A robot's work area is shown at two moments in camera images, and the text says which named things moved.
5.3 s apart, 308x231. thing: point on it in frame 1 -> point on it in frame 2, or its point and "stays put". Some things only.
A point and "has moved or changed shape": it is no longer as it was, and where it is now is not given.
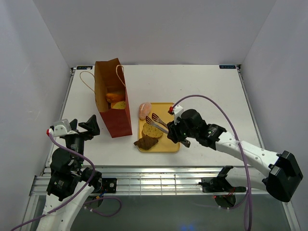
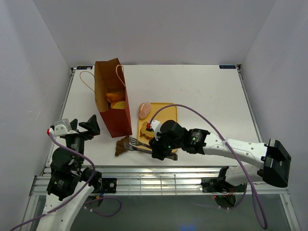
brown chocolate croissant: x=146 y=142 -> x=122 y=145
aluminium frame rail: x=149 y=179 stays put
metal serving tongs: x=157 y=123 has moved or changed shape
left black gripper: x=92 y=124 stays put
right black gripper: x=173 y=134 -> x=158 y=152
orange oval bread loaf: x=121 y=105 stays put
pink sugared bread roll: x=144 y=109 stays put
